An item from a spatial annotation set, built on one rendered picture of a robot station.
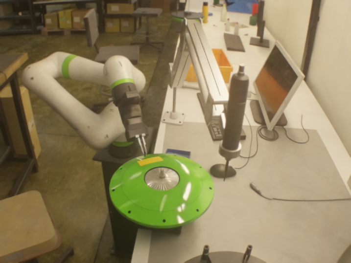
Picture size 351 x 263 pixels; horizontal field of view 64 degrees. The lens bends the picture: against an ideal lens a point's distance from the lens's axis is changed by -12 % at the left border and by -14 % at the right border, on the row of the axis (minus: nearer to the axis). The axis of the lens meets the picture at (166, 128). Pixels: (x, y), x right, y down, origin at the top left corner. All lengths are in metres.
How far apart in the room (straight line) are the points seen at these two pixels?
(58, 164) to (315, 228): 2.20
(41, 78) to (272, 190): 1.05
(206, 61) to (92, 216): 1.67
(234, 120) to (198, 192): 0.32
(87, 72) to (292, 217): 1.00
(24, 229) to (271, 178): 1.10
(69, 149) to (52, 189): 0.53
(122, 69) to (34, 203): 0.82
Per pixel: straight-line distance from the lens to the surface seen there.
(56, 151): 2.96
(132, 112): 1.08
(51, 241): 1.44
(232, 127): 0.66
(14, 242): 1.47
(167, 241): 0.99
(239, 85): 0.61
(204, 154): 1.32
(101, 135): 1.25
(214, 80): 0.80
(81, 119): 1.29
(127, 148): 1.45
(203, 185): 0.94
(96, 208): 2.35
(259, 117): 1.61
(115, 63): 1.15
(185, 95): 1.76
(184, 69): 1.23
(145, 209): 0.86
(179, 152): 1.30
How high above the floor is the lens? 1.72
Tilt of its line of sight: 33 degrees down
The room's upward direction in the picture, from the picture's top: 1 degrees clockwise
